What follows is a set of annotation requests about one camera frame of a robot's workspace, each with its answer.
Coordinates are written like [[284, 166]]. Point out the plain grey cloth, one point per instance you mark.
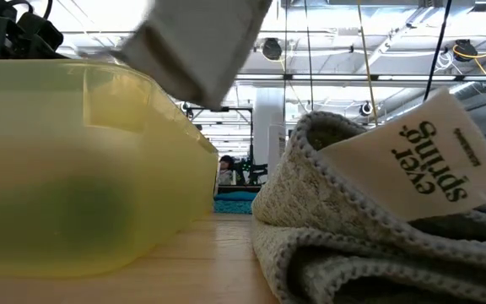
[[192, 42]]

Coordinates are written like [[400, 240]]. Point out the dark green cloth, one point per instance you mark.
[[91, 215]]

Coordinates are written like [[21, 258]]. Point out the grey waffle towel with tag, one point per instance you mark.
[[331, 211]]

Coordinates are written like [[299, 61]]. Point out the yellow plastic bin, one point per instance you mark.
[[78, 148]]

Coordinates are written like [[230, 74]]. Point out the person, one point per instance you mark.
[[226, 169]]

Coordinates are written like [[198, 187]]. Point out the black background rig frame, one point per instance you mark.
[[219, 109]]

